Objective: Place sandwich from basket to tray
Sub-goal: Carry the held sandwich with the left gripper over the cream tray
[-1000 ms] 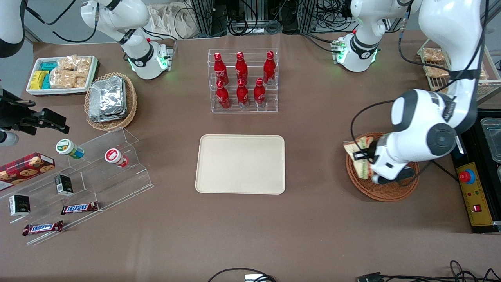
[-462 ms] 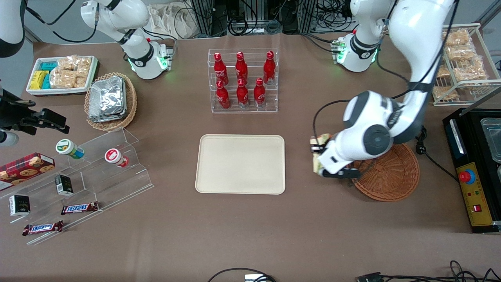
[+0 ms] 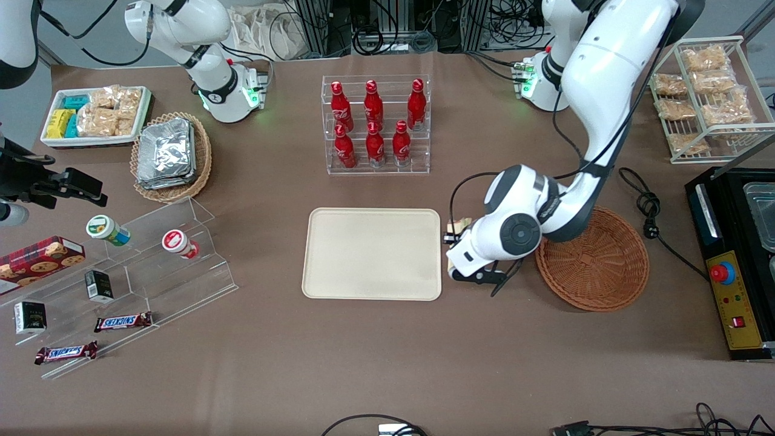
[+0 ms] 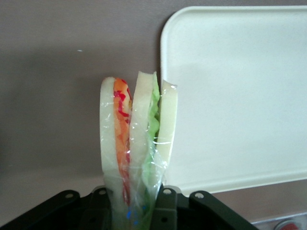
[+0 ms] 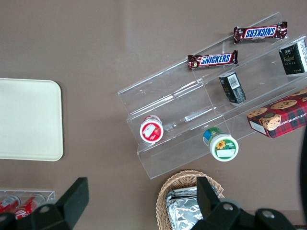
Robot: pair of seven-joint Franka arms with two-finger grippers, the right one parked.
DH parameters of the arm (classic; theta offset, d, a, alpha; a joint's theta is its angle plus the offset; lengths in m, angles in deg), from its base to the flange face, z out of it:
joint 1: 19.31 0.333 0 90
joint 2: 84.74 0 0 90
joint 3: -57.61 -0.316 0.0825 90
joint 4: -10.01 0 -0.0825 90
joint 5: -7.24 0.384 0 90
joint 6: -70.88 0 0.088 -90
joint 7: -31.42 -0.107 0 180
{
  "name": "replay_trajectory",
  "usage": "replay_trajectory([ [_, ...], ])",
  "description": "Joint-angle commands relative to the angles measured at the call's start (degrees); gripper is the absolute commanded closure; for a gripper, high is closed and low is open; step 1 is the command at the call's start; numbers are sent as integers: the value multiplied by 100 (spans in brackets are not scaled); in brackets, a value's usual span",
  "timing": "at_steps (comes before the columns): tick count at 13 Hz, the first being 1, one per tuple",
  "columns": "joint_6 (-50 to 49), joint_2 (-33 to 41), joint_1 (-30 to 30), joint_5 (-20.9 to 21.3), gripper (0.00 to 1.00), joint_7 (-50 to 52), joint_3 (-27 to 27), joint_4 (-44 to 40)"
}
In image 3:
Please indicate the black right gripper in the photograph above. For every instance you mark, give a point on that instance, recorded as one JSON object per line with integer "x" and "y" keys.
{"x": 23, "y": 176}

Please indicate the triangular sandwich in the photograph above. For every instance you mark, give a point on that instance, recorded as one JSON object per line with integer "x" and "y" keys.
{"x": 463, "y": 225}

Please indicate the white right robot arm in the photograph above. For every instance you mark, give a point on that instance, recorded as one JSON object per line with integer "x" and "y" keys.
{"x": 181, "y": 24}

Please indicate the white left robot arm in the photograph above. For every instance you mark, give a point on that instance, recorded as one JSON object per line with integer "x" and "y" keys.
{"x": 617, "y": 54}

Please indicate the cream plastic tray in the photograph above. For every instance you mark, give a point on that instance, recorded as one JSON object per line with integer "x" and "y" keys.
{"x": 372, "y": 254}

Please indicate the oval light wicker basket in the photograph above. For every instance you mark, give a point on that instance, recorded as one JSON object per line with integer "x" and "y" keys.
{"x": 203, "y": 160}

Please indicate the round brown wicker basket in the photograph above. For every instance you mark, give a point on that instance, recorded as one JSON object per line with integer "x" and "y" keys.
{"x": 599, "y": 272}

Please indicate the white rectangular snack bin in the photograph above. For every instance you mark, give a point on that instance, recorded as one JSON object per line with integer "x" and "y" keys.
{"x": 91, "y": 142}

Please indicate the green lid snack cup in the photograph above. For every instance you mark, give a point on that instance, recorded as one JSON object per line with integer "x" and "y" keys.
{"x": 106, "y": 229}

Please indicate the teal snack box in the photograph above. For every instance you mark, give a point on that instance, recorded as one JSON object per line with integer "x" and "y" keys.
{"x": 75, "y": 102}
{"x": 72, "y": 127}

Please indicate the clear bag of crackers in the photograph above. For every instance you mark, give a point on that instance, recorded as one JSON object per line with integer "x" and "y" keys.
{"x": 97, "y": 122}
{"x": 104, "y": 97}
{"x": 125, "y": 127}
{"x": 130, "y": 102}

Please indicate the yellow snack box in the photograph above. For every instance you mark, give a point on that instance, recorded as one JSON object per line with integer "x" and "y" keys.
{"x": 59, "y": 123}

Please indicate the red plaid cookie box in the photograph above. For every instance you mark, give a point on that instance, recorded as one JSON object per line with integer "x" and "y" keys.
{"x": 36, "y": 260}

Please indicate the stack of foil containers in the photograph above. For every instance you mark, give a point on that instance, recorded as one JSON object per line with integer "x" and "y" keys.
{"x": 166, "y": 154}

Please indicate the clear acrylic bottle rack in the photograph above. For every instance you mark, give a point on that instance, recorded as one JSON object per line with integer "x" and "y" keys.
{"x": 387, "y": 171}

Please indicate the small black carton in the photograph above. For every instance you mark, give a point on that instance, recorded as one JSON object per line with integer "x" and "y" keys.
{"x": 98, "y": 286}
{"x": 30, "y": 317}

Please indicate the red cola bottle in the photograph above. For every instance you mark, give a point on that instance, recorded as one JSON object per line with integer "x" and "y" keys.
{"x": 401, "y": 147}
{"x": 375, "y": 148}
{"x": 416, "y": 108}
{"x": 373, "y": 108}
{"x": 341, "y": 109}
{"x": 345, "y": 151}

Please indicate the red lid snack cup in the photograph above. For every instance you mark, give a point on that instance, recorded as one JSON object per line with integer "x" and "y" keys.
{"x": 178, "y": 243}

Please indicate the clear acrylic stepped shelf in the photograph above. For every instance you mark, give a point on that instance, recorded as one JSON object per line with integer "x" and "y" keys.
{"x": 175, "y": 290}

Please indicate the brown Snickers bar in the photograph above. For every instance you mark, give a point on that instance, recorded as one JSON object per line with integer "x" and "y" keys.
{"x": 65, "y": 352}
{"x": 123, "y": 322}

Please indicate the white cloth bag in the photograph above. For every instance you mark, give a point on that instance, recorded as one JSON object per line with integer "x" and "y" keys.
{"x": 266, "y": 33}

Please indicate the wrapped bread pack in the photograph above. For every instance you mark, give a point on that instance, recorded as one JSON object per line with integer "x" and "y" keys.
{"x": 670, "y": 85}
{"x": 712, "y": 82}
{"x": 705, "y": 57}
{"x": 675, "y": 109}
{"x": 726, "y": 112}
{"x": 687, "y": 143}

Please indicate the black appliance with yellow panel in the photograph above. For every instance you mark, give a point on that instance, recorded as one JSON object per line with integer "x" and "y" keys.
{"x": 735, "y": 315}

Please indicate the metal appliance pan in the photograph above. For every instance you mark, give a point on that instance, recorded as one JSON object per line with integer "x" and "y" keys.
{"x": 761, "y": 215}

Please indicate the aluminium profile frame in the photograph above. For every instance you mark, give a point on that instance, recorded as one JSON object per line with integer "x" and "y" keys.
{"x": 315, "y": 27}

